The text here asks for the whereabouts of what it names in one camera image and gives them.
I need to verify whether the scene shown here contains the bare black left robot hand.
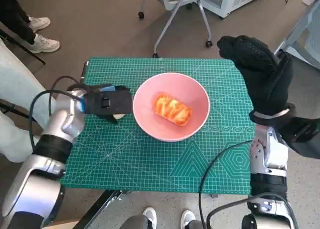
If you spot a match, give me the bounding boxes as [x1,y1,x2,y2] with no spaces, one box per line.
[86,83,133,125]

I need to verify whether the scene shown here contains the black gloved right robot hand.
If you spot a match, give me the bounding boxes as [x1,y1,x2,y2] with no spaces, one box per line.
[216,35,294,114]

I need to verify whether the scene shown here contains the pink bowl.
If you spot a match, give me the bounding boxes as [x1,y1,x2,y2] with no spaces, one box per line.
[132,73,211,143]

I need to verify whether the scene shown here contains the long toasted bread loaf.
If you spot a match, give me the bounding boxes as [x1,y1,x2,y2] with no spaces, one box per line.
[152,92,193,127]

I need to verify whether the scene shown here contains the thin black stick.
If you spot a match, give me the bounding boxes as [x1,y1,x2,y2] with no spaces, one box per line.
[80,60,90,80]

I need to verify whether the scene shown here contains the black tripod leg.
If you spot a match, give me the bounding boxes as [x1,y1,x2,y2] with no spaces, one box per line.
[0,20,47,65]
[0,98,35,120]

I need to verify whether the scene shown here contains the green cutting mat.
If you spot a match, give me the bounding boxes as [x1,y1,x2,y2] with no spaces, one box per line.
[58,56,252,195]

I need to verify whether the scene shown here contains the white perforated cabinet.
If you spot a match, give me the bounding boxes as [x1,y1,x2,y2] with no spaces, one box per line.
[199,0,273,20]

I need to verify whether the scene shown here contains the grey office chair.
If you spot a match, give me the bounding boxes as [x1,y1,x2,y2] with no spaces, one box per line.
[138,0,221,59]

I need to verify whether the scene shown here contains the black metal table leg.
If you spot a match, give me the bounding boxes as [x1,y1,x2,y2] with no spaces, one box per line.
[74,189,132,229]

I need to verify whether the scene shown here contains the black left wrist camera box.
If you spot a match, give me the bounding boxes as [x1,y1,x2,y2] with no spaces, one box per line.
[83,90,133,115]

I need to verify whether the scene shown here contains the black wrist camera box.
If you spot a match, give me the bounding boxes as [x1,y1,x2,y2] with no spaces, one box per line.
[83,90,133,115]
[279,116,320,160]

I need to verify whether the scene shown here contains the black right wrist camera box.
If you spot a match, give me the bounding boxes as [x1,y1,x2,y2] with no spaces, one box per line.
[279,116,320,160]

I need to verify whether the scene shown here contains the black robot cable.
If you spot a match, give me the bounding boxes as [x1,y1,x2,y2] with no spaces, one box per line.
[198,139,253,229]
[206,192,298,229]
[29,75,87,155]

